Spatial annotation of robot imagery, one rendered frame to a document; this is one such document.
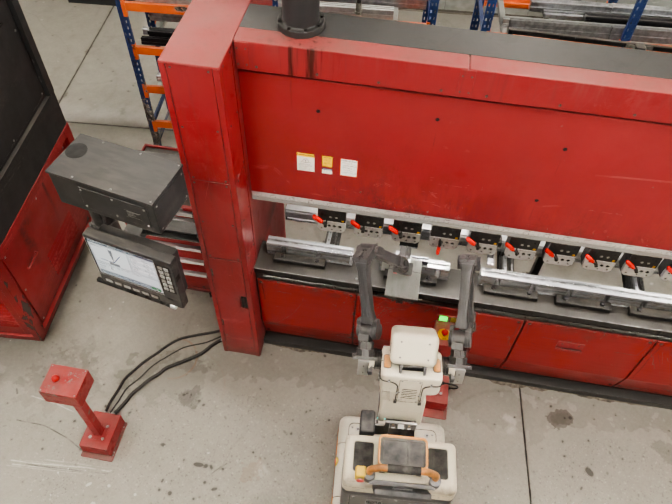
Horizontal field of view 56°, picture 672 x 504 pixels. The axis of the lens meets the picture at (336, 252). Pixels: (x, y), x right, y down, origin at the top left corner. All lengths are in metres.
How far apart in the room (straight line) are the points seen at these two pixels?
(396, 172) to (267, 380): 1.83
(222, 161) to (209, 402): 1.85
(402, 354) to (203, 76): 1.43
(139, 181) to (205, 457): 1.99
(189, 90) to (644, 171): 1.96
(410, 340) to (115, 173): 1.43
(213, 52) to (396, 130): 0.85
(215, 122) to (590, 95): 1.51
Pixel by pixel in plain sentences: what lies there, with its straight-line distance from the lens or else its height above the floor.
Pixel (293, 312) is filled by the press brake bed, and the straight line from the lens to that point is 3.93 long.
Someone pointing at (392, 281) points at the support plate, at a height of 1.00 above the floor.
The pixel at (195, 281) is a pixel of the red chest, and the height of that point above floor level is 0.23.
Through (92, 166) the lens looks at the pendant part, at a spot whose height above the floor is 1.95.
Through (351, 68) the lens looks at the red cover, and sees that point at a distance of 2.65.
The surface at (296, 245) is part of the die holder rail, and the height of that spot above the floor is 0.97.
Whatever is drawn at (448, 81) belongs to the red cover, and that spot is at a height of 2.23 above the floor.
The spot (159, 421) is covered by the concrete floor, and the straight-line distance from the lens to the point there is 4.21.
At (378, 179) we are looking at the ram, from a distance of 3.05.
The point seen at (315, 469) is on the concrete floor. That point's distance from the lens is 3.99.
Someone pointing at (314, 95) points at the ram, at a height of 2.06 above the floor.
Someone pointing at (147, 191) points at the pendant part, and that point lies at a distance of 2.60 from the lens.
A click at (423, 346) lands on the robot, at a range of 2.81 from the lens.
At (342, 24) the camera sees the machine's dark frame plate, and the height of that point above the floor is 2.30.
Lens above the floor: 3.78
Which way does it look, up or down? 52 degrees down
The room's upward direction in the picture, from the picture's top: 2 degrees clockwise
